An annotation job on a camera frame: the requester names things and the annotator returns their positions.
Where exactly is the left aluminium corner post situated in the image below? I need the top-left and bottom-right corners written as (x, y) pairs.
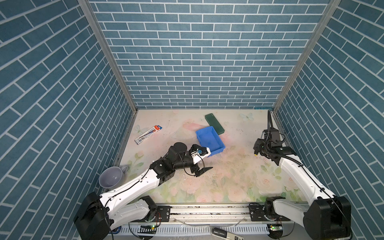
top-left (78, 0), bottom-right (138, 114)

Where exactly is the aluminium corner post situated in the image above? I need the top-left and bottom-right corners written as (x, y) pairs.
top-left (78, 0), bottom-right (138, 114)
top-left (273, 0), bottom-right (341, 115)

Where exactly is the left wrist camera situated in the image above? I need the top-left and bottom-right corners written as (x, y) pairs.
top-left (190, 144), bottom-right (211, 158)

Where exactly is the right aluminium corner post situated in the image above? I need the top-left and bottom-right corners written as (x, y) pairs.
top-left (273, 0), bottom-right (341, 115)

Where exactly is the white pencil box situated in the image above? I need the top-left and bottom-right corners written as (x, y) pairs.
top-left (135, 125), bottom-right (162, 145)

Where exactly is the grey handheld device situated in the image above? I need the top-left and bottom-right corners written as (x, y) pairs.
top-left (211, 228), bottom-right (244, 240)

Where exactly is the blue plastic bin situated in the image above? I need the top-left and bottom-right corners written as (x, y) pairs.
top-left (196, 127), bottom-right (226, 157)

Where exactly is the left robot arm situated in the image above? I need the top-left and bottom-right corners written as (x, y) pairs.
top-left (74, 142), bottom-right (211, 240)

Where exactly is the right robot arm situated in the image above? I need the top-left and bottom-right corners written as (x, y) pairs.
top-left (254, 128), bottom-right (353, 240)

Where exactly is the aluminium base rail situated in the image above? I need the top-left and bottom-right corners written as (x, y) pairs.
top-left (103, 203), bottom-right (309, 240)

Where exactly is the dark green flat box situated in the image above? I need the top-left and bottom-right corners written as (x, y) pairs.
top-left (205, 113), bottom-right (225, 135)

